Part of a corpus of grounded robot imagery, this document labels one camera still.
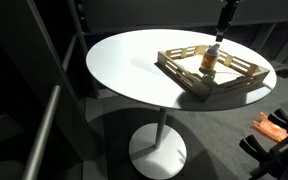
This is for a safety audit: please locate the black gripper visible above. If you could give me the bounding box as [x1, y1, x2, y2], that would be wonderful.
[216, 0, 241, 43]

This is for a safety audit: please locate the light wooden slatted tray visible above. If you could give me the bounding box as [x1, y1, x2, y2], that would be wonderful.
[156, 44, 271, 103]

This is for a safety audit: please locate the black floor hatch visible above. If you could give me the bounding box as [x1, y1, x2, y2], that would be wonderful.
[275, 68, 288, 80]

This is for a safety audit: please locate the orange plastic clamp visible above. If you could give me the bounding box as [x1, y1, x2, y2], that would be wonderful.
[252, 111, 288, 143]

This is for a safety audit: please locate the white table pedestal base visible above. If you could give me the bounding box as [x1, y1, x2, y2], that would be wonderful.
[128, 107, 188, 180]

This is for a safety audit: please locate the grey metal rail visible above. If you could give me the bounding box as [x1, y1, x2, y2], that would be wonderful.
[61, 34, 78, 73]
[21, 84, 62, 180]

